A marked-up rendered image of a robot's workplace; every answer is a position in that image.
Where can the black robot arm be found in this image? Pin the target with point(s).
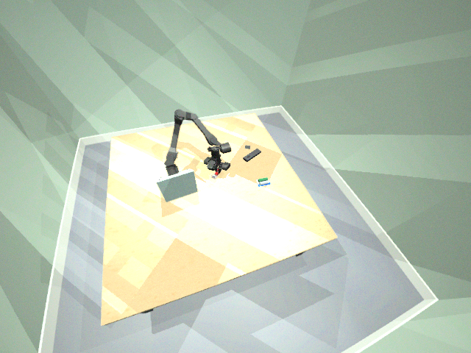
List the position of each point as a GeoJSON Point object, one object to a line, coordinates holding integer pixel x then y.
{"type": "Point", "coordinates": [179, 117]}

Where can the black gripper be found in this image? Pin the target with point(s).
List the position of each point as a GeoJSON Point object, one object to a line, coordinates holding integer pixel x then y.
{"type": "Point", "coordinates": [222, 166]}

